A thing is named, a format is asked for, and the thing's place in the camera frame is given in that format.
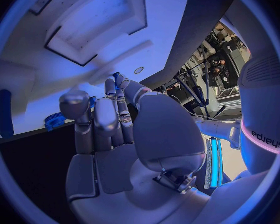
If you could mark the blue gear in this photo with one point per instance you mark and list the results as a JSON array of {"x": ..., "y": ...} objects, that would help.
[{"x": 54, "y": 122}]

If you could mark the glowing light bar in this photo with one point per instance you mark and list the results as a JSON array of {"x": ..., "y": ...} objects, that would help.
[{"x": 214, "y": 162}]

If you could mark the thick blue cylinder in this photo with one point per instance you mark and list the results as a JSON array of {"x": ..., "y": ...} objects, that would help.
[{"x": 5, "y": 113}]

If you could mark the white task board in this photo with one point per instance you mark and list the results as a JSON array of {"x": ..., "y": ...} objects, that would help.
[{"x": 163, "y": 31}]

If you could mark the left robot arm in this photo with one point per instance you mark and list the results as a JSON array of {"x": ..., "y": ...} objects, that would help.
[{"x": 214, "y": 127}]

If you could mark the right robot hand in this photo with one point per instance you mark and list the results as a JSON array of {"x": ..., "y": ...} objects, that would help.
[{"x": 163, "y": 134}]

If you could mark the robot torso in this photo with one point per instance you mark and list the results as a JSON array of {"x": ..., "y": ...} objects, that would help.
[{"x": 259, "y": 106}]

